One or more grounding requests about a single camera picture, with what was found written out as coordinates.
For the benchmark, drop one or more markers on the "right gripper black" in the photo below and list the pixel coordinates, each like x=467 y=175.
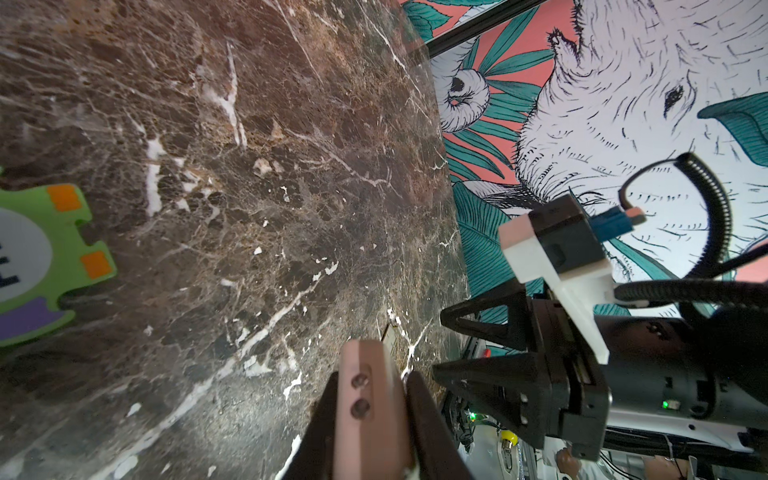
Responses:
x=559 y=391

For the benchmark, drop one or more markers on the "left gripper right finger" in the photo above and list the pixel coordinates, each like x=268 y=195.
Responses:
x=436 y=455

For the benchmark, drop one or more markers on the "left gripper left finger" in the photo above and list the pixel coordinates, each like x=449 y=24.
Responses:
x=313 y=459

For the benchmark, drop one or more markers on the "white remote control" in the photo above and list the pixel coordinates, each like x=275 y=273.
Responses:
x=372 y=438

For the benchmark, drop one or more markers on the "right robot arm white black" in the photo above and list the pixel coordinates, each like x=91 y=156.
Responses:
x=695 y=390

